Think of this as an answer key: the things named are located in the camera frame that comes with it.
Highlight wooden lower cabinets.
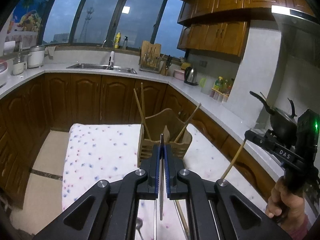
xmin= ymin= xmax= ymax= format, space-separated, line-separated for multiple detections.
xmin=0 ymin=72 xmax=283 ymax=205

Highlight stainless steel sink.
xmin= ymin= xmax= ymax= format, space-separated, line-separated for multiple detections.
xmin=66 ymin=63 xmax=138 ymax=75

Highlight chrome kitchen faucet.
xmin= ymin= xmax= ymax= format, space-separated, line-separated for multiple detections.
xmin=102 ymin=39 xmax=116 ymax=70

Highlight metal chopstick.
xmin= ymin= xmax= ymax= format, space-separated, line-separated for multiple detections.
xmin=157 ymin=134 xmax=165 ymax=221

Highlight yellow cooking oil bottle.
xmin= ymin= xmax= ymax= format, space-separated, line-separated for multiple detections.
xmin=214 ymin=77 xmax=224 ymax=93

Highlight dark sauce bottle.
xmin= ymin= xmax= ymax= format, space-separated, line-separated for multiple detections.
xmin=225 ymin=79 xmax=235 ymax=96

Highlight wooden cabinets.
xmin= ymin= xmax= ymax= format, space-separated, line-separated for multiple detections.
xmin=177 ymin=0 xmax=320 ymax=57
xmin=0 ymin=72 xmax=283 ymax=205

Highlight paper towel roll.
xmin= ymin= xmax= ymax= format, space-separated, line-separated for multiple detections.
xmin=4 ymin=41 xmax=17 ymax=54

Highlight wooden cutting board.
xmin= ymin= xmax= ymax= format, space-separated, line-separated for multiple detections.
xmin=141 ymin=40 xmax=162 ymax=69

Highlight wooden upper cabinets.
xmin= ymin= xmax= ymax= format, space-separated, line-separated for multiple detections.
xmin=177 ymin=0 xmax=320 ymax=57

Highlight steel electric kettle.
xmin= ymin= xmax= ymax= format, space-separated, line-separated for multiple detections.
xmin=184 ymin=66 xmax=198 ymax=85

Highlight knife block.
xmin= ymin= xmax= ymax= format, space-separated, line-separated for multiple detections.
xmin=160 ymin=55 xmax=173 ymax=76

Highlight fruit print wall poster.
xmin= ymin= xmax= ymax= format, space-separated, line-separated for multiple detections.
xmin=5 ymin=0 xmax=59 ymax=40

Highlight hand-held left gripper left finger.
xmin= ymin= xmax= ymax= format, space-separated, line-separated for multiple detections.
xmin=32 ymin=144 xmax=162 ymax=240

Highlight metal spoon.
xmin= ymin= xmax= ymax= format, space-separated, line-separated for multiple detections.
xmin=136 ymin=217 xmax=145 ymax=240

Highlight metal dish rack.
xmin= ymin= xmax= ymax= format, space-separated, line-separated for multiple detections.
xmin=139 ymin=52 xmax=164 ymax=74

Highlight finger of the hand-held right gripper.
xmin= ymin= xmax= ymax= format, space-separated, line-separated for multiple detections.
xmin=244 ymin=129 xmax=275 ymax=152

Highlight person's right hand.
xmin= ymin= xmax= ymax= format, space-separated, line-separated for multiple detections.
xmin=265 ymin=176 xmax=309 ymax=224

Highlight floral white tablecloth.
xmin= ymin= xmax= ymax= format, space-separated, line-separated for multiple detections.
xmin=61 ymin=123 xmax=270 ymax=240

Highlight range hood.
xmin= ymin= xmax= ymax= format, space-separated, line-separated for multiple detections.
xmin=271 ymin=4 xmax=320 ymax=63

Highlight small white blender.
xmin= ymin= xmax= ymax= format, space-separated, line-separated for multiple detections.
xmin=12 ymin=56 xmax=27 ymax=75

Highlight red and white rice cooker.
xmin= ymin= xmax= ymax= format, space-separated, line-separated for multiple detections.
xmin=0 ymin=59 xmax=10 ymax=88

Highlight person's right forearm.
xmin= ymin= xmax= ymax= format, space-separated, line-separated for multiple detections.
xmin=282 ymin=215 xmax=316 ymax=240

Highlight wooden utensil holder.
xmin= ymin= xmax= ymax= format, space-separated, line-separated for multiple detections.
xmin=137 ymin=108 xmax=193 ymax=168

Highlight hanging dish rag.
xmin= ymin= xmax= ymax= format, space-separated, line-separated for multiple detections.
xmin=45 ymin=46 xmax=56 ymax=60

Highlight white electric cooker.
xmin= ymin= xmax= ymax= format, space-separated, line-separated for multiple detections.
xmin=27 ymin=45 xmax=45 ymax=68

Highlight wooden chopstick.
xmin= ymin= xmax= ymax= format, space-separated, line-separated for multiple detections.
xmin=221 ymin=137 xmax=248 ymax=180
xmin=140 ymin=82 xmax=150 ymax=139
xmin=133 ymin=88 xmax=152 ymax=140
xmin=174 ymin=102 xmax=202 ymax=143
xmin=175 ymin=199 xmax=190 ymax=240

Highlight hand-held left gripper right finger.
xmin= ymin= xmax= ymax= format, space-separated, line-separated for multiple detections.
xmin=164 ymin=144 xmax=293 ymax=240

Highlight black wok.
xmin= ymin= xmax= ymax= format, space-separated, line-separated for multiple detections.
xmin=249 ymin=91 xmax=299 ymax=148

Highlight kitchen window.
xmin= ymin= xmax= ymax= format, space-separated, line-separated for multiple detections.
xmin=42 ymin=0 xmax=187 ymax=58

